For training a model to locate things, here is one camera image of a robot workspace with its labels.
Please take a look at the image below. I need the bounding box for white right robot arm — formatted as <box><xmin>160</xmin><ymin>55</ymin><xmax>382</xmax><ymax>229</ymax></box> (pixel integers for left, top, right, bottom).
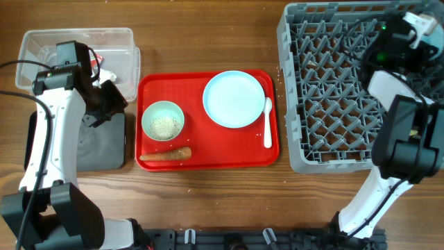
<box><xmin>334</xmin><ymin>12</ymin><xmax>443</xmax><ymax>246</ymax></box>

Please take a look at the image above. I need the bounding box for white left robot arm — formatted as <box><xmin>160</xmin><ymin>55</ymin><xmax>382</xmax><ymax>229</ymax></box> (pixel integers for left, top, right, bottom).
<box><xmin>1</xmin><ymin>41</ymin><xmax>150</xmax><ymax>249</ymax></box>

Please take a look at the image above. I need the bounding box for green bowl with rice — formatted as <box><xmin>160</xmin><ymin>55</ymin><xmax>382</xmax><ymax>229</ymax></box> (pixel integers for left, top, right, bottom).
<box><xmin>141</xmin><ymin>101</ymin><xmax>185</xmax><ymax>142</ymax></box>

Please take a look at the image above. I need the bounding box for grey dishwasher rack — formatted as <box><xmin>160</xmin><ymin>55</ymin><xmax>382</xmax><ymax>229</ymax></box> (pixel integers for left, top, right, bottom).
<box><xmin>276</xmin><ymin>0</ymin><xmax>444</xmax><ymax>174</ymax></box>

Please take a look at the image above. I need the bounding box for white plastic spoon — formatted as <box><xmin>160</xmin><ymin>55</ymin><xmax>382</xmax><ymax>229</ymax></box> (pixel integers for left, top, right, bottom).
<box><xmin>263</xmin><ymin>97</ymin><xmax>273</xmax><ymax>149</ymax></box>

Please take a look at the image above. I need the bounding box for black waste tray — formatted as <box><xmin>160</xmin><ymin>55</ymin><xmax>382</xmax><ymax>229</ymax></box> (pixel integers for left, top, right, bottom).
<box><xmin>24</xmin><ymin>110</ymin><xmax>126</xmax><ymax>172</ymax></box>

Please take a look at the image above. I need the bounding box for light blue bowl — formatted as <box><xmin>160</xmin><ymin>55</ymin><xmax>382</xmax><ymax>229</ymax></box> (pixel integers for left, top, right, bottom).
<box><xmin>419</xmin><ymin>31</ymin><xmax>443</xmax><ymax>60</ymax></box>

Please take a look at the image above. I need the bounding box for white tissue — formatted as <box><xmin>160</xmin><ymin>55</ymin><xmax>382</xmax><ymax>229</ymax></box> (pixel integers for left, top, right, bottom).
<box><xmin>92</xmin><ymin>69</ymin><xmax>117</xmax><ymax>87</ymax></box>

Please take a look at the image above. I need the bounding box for light blue plate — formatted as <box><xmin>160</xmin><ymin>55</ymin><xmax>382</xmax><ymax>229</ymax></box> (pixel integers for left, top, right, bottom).
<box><xmin>203</xmin><ymin>71</ymin><xmax>266</xmax><ymax>128</ymax></box>

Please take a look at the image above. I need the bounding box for clear plastic waste bin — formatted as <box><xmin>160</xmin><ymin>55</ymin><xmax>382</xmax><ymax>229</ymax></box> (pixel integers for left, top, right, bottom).
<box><xmin>19</xmin><ymin>28</ymin><xmax>141</xmax><ymax>102</ymax></box>

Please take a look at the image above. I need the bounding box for red snack wrapper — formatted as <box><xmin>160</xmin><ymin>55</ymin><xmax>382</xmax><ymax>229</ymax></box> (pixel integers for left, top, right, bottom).
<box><xmin>89</xmin><ymin>52</ymin><xmax>103</xmax><ymax>70</ymax></box>

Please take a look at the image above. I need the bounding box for orange carrot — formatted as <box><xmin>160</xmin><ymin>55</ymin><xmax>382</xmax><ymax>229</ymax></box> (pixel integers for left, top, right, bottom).
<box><xmin>139</xmin><ymin>147</ymin><xmax>192</xmax><ymax>161</ymax></box>

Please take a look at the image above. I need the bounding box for red plastic tray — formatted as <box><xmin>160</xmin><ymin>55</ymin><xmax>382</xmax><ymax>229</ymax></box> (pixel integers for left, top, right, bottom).
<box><xmin>135</xmin><ymin>72</ymin><xmax>280</xmax><ymax>172</ymax></box>

